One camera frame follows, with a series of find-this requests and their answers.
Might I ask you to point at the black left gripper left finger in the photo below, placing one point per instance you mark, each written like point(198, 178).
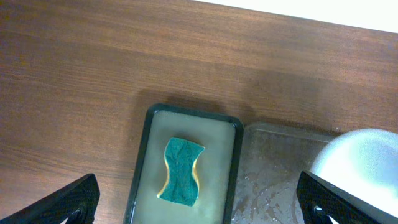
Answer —
point(73, 203)

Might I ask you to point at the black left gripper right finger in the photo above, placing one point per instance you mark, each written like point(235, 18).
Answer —
point(323, 202)

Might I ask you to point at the light grey plate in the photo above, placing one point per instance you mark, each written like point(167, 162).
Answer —
point(364, 164)

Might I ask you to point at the green and yellow sponge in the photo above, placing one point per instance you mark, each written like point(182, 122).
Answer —
point(182, 185)

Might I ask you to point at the large brown tray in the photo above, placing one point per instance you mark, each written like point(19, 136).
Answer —
point(272, 158)

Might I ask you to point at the dark green small tray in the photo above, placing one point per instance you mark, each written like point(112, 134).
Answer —
point(217, 166)

